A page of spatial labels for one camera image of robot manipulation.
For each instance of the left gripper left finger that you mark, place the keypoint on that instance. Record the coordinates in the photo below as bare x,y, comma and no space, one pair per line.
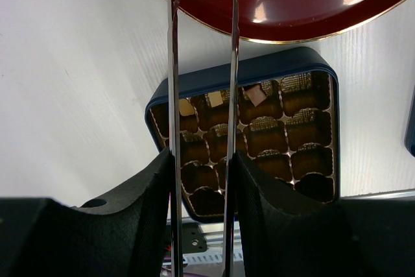
119,233

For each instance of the tan block chocolate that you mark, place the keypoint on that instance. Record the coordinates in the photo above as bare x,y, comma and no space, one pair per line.
215,99

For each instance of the blue chocolate box with tray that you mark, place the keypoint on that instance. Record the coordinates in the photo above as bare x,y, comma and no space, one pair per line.
293,135

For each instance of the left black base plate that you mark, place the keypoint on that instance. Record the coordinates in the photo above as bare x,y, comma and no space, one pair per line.
193,240

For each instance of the blue box lid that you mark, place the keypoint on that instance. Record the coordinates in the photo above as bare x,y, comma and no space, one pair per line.
409,134

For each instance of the metal serving tongs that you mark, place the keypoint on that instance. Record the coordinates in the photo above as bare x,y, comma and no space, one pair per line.
174,143

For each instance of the gold barrel chocolate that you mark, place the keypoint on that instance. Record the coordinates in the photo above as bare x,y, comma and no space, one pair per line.
186,108

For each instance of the slotted cable duct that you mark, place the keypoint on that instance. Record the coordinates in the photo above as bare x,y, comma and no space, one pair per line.
203,258

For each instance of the brown rectangular chocolate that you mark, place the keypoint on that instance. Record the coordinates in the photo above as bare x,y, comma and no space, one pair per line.
255,93

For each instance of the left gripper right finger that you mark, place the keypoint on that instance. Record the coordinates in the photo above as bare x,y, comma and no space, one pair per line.
285,233

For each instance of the aluminium front rail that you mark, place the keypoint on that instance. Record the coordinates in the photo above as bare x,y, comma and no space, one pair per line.
216,240

